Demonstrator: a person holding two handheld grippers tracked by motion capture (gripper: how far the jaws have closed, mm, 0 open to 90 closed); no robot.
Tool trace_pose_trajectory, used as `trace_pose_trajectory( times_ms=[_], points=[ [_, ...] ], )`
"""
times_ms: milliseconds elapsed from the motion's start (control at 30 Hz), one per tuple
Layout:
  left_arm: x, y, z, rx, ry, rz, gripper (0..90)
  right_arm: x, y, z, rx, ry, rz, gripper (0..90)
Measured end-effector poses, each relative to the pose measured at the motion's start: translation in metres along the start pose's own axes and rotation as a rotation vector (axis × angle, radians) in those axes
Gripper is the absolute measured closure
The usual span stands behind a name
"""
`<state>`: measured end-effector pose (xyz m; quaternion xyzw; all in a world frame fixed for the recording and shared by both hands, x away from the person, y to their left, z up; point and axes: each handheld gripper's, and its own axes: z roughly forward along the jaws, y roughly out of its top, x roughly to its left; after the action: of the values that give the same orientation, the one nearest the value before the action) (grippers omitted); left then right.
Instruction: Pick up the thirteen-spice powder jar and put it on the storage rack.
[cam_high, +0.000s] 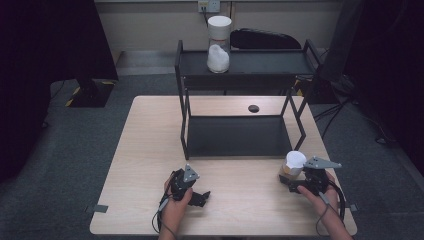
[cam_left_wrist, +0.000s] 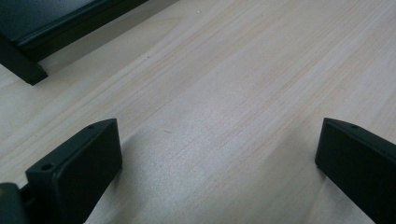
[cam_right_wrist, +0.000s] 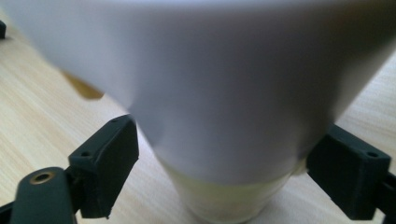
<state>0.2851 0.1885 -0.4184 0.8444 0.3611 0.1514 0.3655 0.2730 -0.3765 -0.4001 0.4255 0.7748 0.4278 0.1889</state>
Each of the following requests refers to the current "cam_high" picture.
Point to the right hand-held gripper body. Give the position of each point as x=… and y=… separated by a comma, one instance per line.
x=318, y=178

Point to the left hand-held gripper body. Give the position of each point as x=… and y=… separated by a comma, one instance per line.
x=181, y=186

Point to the jar with brown powder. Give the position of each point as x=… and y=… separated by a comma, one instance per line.
x=293, y=163

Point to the black metal two-tier rack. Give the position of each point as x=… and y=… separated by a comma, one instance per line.
x=238, y=136

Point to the jar with white powder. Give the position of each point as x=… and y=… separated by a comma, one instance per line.
x=218, y=58

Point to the person's left hand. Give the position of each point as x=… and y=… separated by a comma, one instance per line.
x=175, y=208

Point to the person's right hand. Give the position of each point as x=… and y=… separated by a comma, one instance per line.
x=326, y=205

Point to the grey tape strip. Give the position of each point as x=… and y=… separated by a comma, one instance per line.
x=353, y=207
x=98, y=208

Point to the black box yellow stripes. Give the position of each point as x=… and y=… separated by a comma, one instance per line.
x=320, y=91

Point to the black stand base yellow stripes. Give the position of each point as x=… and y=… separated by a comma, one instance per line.
x=91, y=95

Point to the dark curtain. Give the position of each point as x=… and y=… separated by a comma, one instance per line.
x=393, y=66
x=40, y=66

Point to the white wall socket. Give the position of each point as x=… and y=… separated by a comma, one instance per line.
x=209, y=5

